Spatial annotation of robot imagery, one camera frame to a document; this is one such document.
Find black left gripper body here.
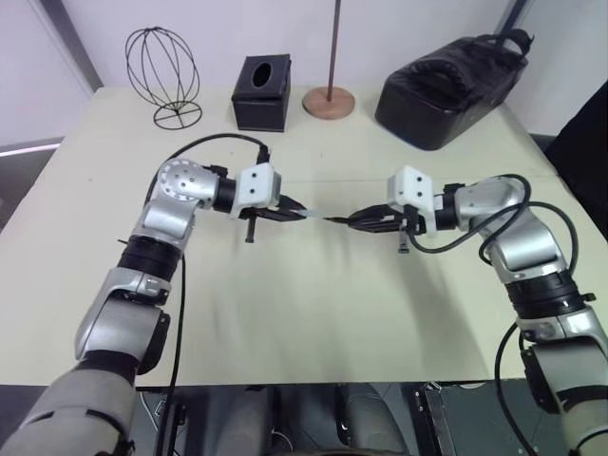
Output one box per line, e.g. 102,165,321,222
238,194,289,244

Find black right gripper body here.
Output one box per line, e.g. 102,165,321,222
391,203,426,256

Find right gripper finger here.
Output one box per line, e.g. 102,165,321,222
353,204,396,220
348,216,401,235

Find black tissue box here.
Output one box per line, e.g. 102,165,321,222
231,53,293,133

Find wooden pole stand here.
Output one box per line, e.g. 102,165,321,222
302,0,356,119

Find black padded bag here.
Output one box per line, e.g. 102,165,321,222
373,28,533,153

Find dark grey rounded shape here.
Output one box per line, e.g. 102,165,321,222
334,382,412,456

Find black chair back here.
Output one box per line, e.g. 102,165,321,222
544,84,608,192

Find black flat panel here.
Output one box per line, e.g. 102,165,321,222
417,379,541,456

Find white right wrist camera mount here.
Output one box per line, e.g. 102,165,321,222
386,165,441,238

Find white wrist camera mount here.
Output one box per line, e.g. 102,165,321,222
386,165,441,238
229,163,283,221

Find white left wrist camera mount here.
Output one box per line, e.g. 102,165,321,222
229,163,283,221

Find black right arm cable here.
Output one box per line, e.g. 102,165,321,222
408,173,583,456

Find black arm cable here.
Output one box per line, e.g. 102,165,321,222
408,173,583,456
159,132,273,414

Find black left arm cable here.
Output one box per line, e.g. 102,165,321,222
159,132,273,414

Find black wire hat stand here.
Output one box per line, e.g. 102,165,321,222
124,27,204,130

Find grey window frame post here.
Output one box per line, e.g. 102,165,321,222
45,0,104,92

